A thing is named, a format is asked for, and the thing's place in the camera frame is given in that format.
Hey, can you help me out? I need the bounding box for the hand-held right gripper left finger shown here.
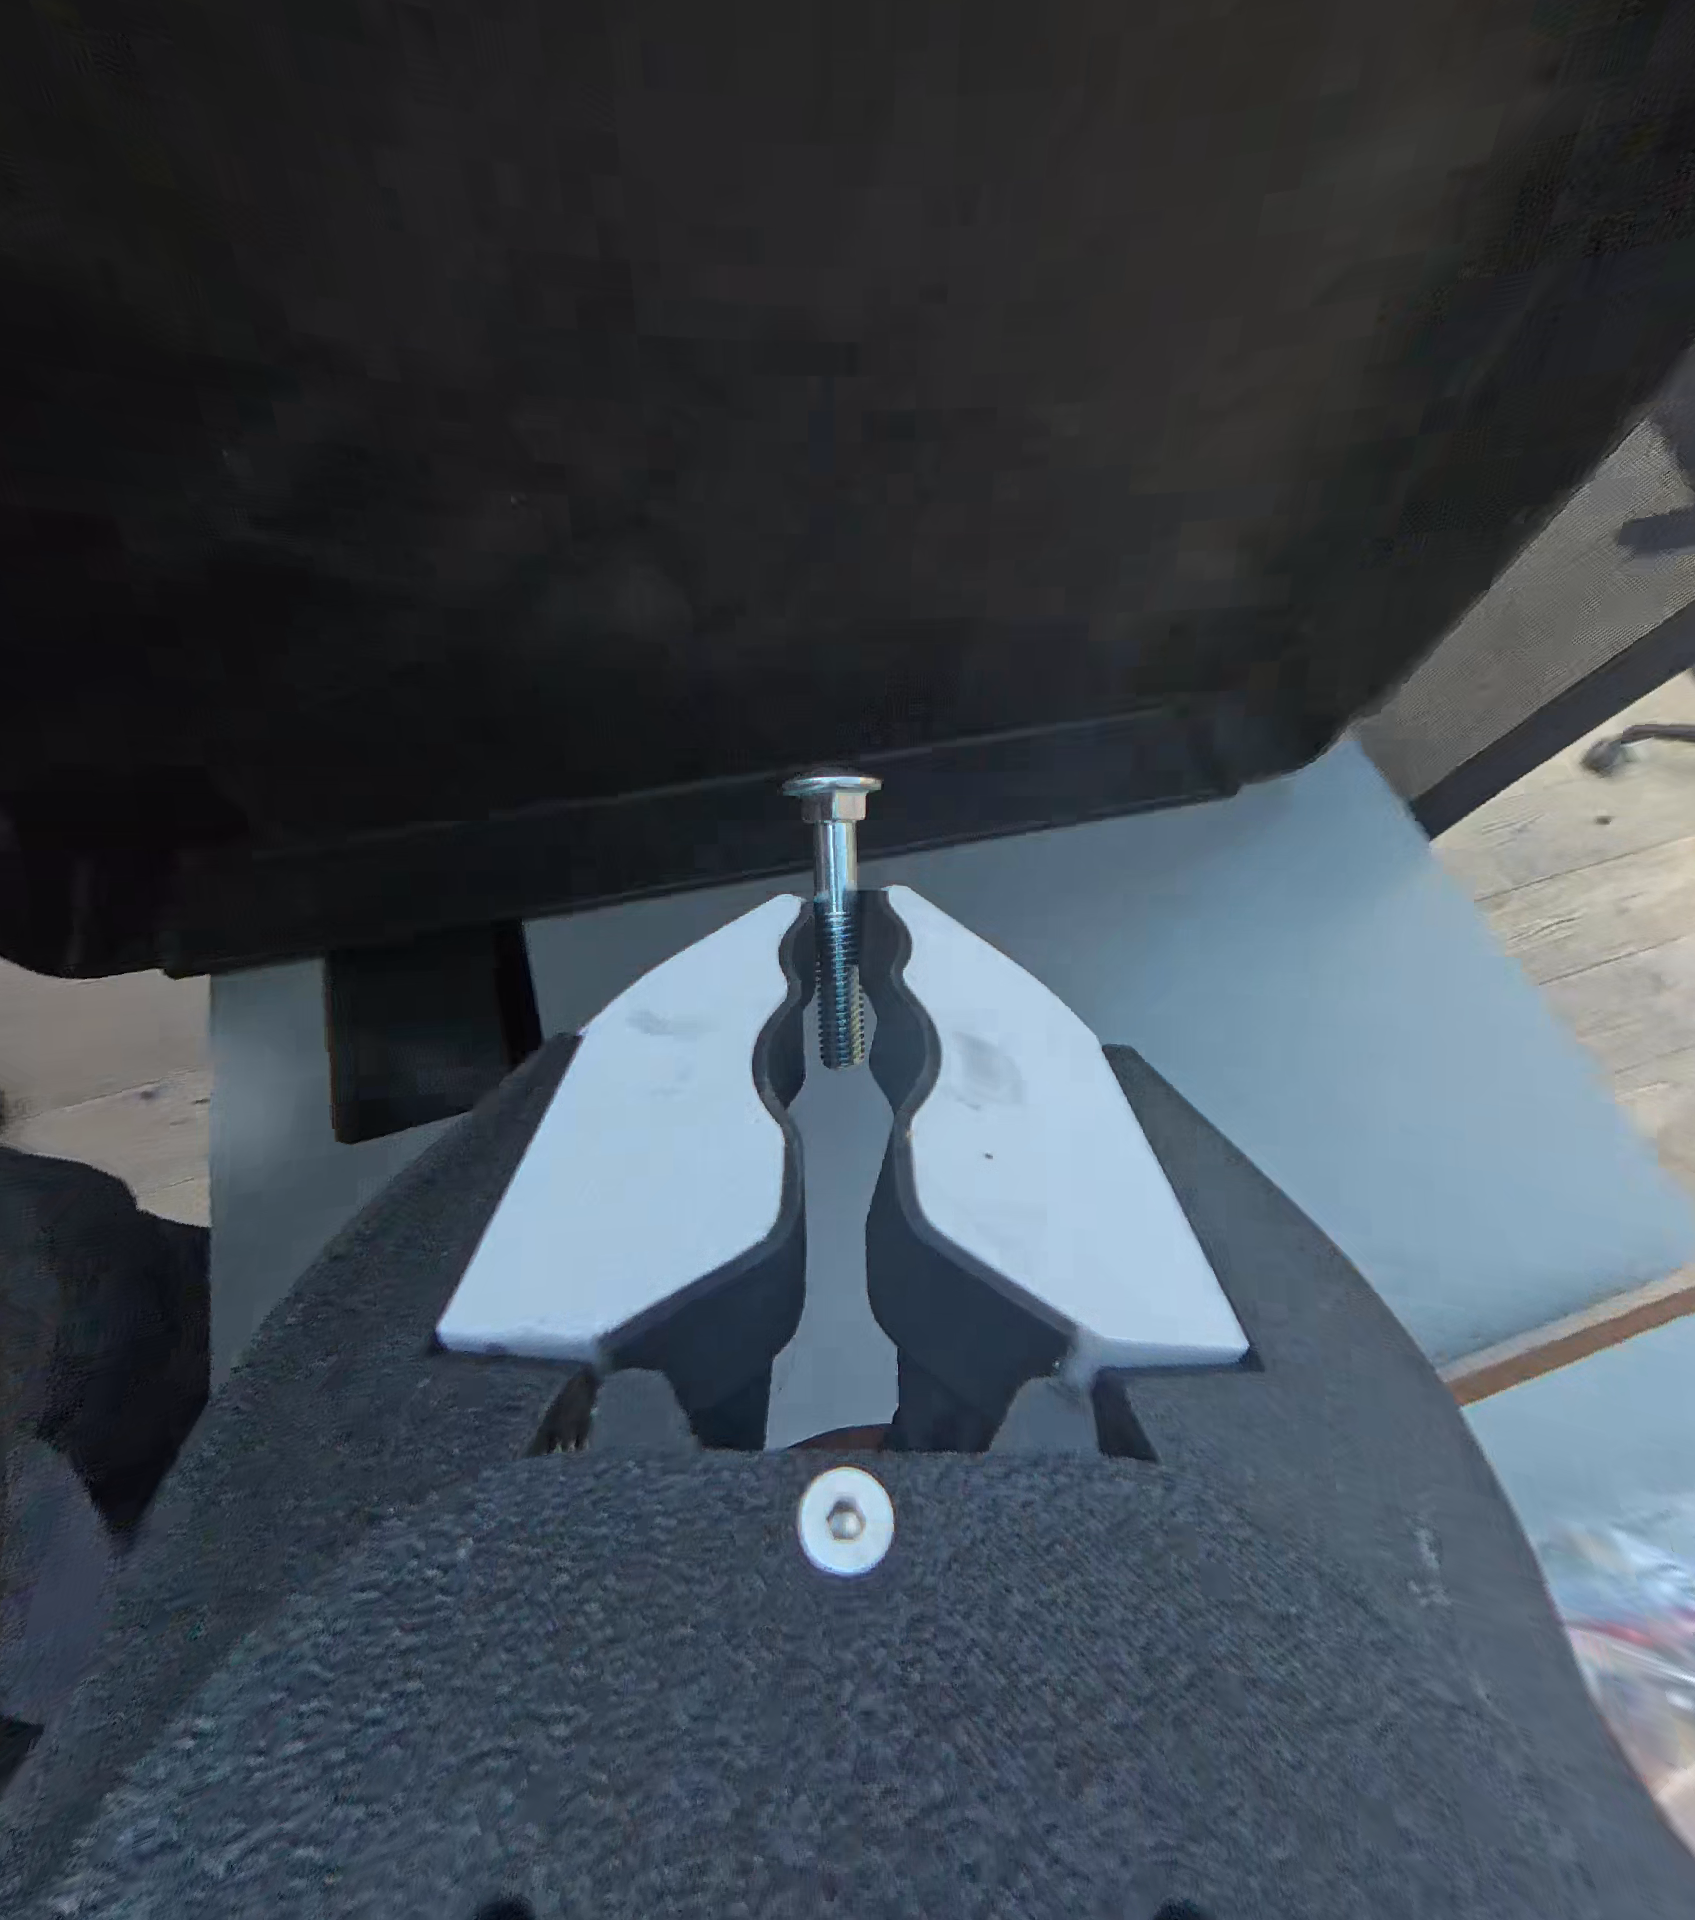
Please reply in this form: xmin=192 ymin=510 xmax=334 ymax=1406
xmin=434 ymin=891 xmax=807 ymax=1371

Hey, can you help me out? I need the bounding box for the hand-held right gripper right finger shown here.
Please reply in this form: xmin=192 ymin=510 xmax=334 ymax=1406
xmin=866 ymin=884 xmax=1252 ymax=1381

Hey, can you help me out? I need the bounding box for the silver bolt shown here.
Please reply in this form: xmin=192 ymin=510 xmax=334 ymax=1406
xmin=783 ymin=767 xmax=882 ymax=1071

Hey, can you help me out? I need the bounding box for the black chair seat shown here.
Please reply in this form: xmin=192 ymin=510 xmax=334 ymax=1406
xmin=0 ymin=0 xmax=1695 ymax=1150

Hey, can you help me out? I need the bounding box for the person's dark clothing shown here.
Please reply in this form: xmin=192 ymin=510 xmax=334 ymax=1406
xmin=0 ymin=1049 xmax=217 ymax=1920

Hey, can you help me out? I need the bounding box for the colourful plastic bag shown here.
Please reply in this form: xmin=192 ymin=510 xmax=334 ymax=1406
xmin=1537 ymin=1478 xmax=1695 ymax=1878

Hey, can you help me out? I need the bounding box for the black mesh office chair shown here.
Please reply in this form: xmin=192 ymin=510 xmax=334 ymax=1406
xmin=1409 ymin=262 xmax=1695 ymax=962

